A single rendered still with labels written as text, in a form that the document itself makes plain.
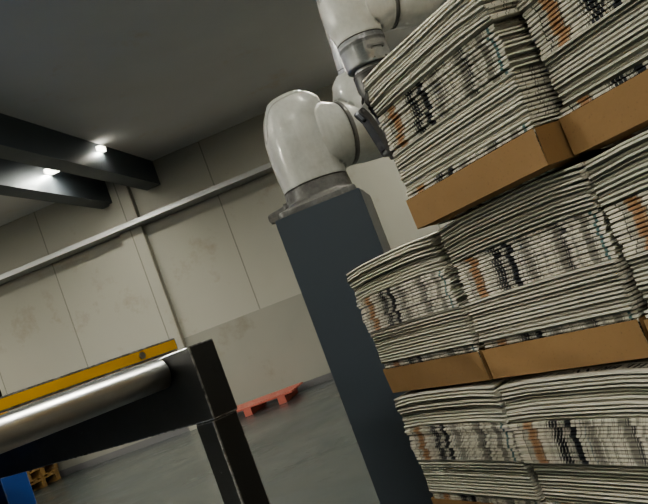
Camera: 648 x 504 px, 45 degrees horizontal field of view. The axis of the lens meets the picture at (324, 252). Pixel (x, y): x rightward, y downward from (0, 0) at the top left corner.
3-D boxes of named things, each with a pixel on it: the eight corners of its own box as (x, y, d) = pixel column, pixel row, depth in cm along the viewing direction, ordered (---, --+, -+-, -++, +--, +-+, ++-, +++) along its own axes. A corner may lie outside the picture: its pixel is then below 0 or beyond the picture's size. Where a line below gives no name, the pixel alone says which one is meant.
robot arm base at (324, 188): (282, 229, 189) (274, 208, 189) (366, 195, 185) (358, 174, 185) (262, 226, 171) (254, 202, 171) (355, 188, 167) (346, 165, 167)
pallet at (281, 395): (307, 388, 928) (304, 380, 928) (293, 400, 853) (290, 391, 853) (223, 419, 946) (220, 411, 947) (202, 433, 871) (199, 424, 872)
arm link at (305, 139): (275, 203, 183) (243, 117, 184) (343, 181, 189) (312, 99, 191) (293, 184, 168) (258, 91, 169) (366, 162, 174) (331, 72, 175)
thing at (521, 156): (501, 200, 115) (490, 173, 116) (648, 131, 89) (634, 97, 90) (415, 230, 108) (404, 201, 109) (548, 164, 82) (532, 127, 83)
